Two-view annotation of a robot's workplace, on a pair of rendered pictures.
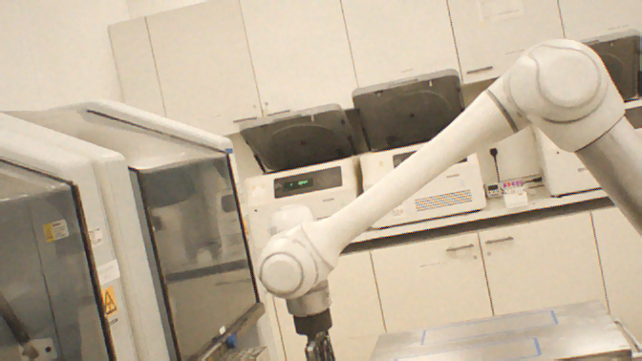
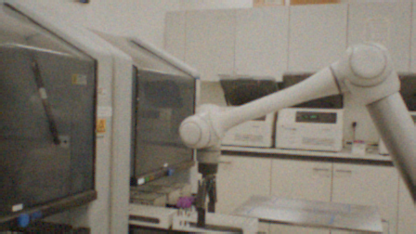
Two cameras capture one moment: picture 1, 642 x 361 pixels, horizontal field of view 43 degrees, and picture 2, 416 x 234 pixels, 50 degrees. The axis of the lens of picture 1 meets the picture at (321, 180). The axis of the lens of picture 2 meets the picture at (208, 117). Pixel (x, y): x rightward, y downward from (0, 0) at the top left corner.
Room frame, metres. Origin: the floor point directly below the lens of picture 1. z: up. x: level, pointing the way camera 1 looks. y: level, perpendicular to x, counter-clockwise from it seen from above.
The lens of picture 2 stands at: (0.01, -0.16, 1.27)
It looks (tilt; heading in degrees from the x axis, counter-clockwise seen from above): 2 degrees down; 8
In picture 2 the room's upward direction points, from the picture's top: 2 degrees clockwise
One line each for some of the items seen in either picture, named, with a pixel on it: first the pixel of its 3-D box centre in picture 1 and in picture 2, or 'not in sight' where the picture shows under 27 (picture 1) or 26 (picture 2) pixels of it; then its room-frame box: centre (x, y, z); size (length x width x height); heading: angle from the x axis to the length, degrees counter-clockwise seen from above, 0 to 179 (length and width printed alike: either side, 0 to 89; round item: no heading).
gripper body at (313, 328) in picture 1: (315, 333); (207, 175); (1.60, 0.07, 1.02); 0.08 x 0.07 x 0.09; 169
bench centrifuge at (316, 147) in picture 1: (307, 173); (249, 110); (4.25, 0.06, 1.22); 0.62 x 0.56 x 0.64; 167
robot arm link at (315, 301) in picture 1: (308, 297); (208, 155); (1.60, 0.07, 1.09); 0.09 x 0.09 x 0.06
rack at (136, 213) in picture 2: not in sight; (137, 215); (1.66, 0.35, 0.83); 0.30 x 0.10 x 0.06; 79
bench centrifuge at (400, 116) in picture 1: (417, 146); (312, 110); (4.14, -0.51, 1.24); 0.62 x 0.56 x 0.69; 170
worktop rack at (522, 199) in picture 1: (517, 196); (359, 149); (3.86, -0.89, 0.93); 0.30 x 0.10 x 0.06; 163
